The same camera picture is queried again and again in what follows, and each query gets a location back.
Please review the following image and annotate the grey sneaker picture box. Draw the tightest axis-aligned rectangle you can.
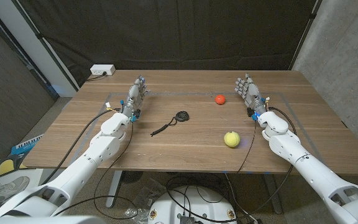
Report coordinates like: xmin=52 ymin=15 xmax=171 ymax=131
xmin=0 ymin=160 xmax=45 ymax=215

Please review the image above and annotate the black stopwatch with lanyard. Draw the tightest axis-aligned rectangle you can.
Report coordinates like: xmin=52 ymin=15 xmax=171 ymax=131
xmin=150 ymin=110 xmax=190 ymax=138

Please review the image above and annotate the thin black left hand cable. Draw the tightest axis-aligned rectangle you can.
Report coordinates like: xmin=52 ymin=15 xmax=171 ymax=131
xmin=53 ymin=123 xmax=140 ymax=220

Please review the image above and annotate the grey table leg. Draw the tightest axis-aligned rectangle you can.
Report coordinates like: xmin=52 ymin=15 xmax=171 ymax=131
xmin=262 ymin=174 xmax=283 ymax=215

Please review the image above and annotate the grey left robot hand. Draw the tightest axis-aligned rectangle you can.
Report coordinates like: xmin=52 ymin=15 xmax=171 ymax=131
xmin=121 ymin=74 xmax=151 ymax=123

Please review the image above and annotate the yellow tennis ball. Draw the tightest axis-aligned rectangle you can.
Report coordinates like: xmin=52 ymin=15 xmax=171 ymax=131
xmin=223 ymin=131 xmax=241 ymax=148

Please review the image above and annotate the white table leg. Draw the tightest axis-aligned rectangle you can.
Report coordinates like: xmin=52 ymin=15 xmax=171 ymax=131
xmin=106 ymin=170 xmax=123 ymax=208

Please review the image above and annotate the thin black hand cable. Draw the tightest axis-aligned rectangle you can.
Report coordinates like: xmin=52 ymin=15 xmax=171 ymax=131
xmin=237 ymin=120 xmax=257 ymax=174
xmin=53 ymin=123 xmax=140 ymax=220

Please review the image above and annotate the yellow and black pouch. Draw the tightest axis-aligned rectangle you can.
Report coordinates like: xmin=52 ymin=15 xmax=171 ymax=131
xmin=0 ymin=154 xmax=28 ymax=178

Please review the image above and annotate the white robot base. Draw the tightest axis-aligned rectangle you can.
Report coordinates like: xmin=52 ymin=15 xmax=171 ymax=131
xmin=147 ymin=185 xmax=238 ymax=224

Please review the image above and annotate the clear plastic bag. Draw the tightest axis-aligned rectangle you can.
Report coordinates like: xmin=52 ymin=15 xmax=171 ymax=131
xmin=124 ymin=179 xmax=167 ymax=224

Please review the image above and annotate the blue printed box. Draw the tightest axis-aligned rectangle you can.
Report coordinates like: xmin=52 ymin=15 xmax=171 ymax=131
xmin=10 ymin=133 xmax=45 ymax=156

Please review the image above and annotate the black backdrop cloth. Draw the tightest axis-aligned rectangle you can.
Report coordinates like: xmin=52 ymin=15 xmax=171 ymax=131
xmin=11 ymin=0 xmax=318 ymax=88

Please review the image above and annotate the black backdrop stand pole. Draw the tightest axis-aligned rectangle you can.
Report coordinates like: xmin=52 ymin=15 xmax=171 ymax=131
xmin=287 ymin=0 xmax=323 ymax=71
xmin=11 ymin=0 xmax=81 ymax=91

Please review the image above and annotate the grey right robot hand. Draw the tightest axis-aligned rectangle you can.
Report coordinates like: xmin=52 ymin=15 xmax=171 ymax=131
xmin=234 ymin=73 xmax=269 ymax=121

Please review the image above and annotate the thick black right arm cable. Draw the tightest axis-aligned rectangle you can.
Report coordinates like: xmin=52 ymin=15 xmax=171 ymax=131
xmin=166 ymin=106 xmax=298 ymax=223

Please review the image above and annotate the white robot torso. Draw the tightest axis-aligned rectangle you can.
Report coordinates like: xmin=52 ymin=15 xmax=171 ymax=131
xmin=0 ymin=215 xmax=107 ymax=224

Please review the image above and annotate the white power strip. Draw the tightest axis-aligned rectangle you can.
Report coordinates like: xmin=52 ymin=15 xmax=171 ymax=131
xmin=89 ymin=64 xmax=116 ymax=77

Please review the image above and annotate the thin black right hand cable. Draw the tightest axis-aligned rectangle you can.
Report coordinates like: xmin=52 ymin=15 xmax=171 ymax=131
xmin=237 ymin=120 xmax=257 ymax=174

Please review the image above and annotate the grey tape outline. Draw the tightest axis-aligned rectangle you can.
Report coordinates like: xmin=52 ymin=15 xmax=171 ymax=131
xmin=71 ymin=91 xmax=326 ymax=166

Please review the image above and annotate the black power strip cord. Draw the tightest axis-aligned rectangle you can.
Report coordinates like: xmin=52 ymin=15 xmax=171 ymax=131
xmin=85 ymin=72 xmax=108 ymax=82

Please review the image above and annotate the black round foot under table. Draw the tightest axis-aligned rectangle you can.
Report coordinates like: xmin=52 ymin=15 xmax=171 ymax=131
xmin=120 ymin=170 xmax=144 ymax=184

